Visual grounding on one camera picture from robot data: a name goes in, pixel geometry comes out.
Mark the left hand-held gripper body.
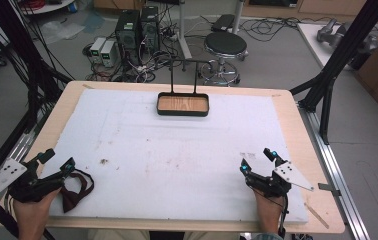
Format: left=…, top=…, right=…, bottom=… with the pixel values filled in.
left=0, top=155, right=66, bottom=204

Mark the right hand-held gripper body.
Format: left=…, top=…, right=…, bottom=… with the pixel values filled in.
left=245, top=161, right=315, bottom=199

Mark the brown bow tie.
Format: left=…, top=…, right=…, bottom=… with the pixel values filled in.
left=59, top=168, right=95, bottom=214

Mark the black rack with wooden tray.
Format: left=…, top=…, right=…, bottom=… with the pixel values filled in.
left=156, top=58, right=214, bottom=118

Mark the person's left hand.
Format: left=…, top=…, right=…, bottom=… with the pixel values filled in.
left=12, top=187, right=62, bottom=225

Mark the person's right hand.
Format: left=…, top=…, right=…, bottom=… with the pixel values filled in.
left=253, top=189, right=285, bottom=223

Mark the thin wooden stick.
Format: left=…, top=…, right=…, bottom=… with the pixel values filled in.
left=303, top=202, right=331, bottom=230

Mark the white foam mat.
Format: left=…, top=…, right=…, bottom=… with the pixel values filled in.
left=39, top=87, right=310, bottom=225

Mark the white power supply unit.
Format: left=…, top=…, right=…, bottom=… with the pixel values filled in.
left=99, top=39, right=118, bottom=69
left=89, top=36, right=107, bottom=65

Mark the black round stool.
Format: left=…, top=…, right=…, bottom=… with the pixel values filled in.
left=198, top=31, right=249, bottom=87

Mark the clear plastic sheet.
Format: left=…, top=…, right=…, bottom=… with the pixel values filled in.
left=39, top=20, right=87, bottom=45

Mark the black flat box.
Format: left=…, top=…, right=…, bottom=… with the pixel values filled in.
left=211, top=13, right=237, bottom=34

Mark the black computer tower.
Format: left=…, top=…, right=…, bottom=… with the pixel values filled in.
left=114, top=9, right=142, bottom=67
left=139, top=5, right=161, bottom=55

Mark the grey desk leg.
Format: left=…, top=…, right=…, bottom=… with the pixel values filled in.
left=176, top=0, right=194, bottom=62
left=231, top=0, right=246, bottom=35

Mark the round white table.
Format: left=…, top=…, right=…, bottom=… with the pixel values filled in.
left=19, top=0, right=77, bottom=16

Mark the aluminium rail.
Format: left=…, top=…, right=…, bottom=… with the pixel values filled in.
left=297, top=101, right=372, bottom=240
left=0, top=109, right=52, bottom=228

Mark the small metal bracket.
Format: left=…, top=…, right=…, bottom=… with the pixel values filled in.
left=317, top=182, right=342, bottom=198

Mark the black metal frame stand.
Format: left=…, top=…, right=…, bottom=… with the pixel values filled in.
left=0, top=0, right=75, bottom=201
left=289, top=0, right=378, bottom=146

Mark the tangle of floor cables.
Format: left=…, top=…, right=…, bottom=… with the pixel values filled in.
left=81, top=6, right=186, bottom=84

